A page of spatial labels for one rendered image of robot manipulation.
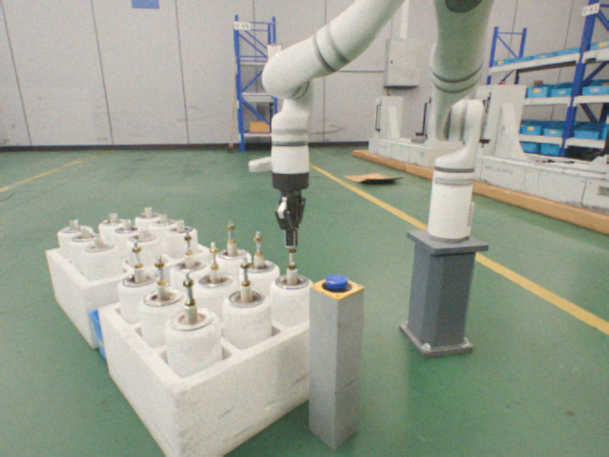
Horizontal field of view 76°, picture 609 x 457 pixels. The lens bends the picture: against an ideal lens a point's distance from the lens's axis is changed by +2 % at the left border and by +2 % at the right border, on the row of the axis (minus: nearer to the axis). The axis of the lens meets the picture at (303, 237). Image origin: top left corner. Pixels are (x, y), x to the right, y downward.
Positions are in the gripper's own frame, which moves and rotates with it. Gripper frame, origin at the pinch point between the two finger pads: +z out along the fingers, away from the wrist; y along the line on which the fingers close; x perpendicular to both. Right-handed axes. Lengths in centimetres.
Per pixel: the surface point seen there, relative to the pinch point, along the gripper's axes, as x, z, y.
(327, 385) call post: -12.2, 22.0, -16.0
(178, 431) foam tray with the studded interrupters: 9.0, 24.5, -30.8
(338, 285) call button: -13.4, 2.9, -14.1
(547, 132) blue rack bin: -184, 4, 590
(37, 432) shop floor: 43, 35, -30
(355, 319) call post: -16.3, 9.6, -12.8
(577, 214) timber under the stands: -107, 30, 174
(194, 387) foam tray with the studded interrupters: 7.3, 17.8, -28.0
